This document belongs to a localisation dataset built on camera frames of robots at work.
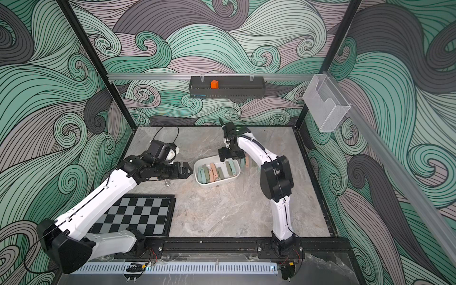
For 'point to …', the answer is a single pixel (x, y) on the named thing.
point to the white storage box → (211, 170)
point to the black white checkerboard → (154, 214)
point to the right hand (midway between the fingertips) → (231, 158)
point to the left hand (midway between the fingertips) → (184, 170)
